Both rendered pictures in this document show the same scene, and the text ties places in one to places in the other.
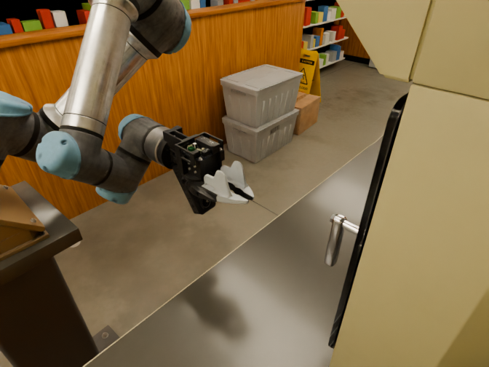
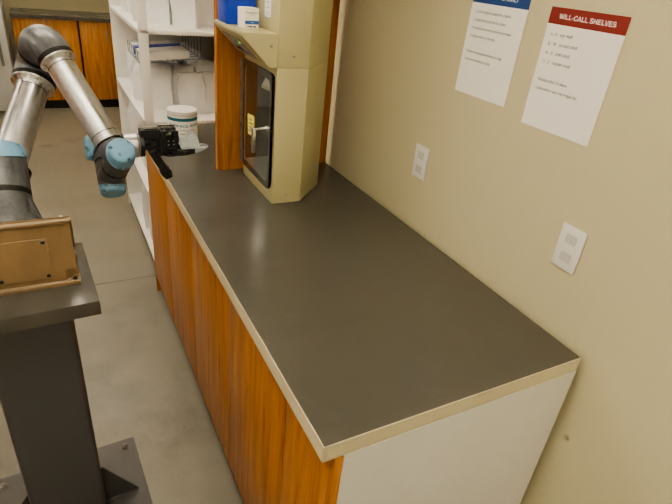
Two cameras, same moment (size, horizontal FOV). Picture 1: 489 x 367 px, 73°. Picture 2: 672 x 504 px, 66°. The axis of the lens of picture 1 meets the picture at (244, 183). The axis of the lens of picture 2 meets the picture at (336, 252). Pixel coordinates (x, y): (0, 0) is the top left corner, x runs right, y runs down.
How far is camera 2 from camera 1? 152 cm
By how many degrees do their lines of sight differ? 61
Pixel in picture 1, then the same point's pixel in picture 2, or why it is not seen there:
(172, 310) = (202, 224)
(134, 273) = not seen: outside the picture
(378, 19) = (266, 53)
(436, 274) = (294, 119)
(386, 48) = (270, 60)
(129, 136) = not seen: hidden behind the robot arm
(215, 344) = (233, 219)
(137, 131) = not seen: hidden behind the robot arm
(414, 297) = (291, 132)
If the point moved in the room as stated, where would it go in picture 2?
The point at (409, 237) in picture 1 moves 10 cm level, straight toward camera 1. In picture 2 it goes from (286, 112) to (302, 120)
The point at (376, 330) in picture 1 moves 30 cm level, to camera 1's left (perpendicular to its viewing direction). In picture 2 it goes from (285, 156) to (243, 183)
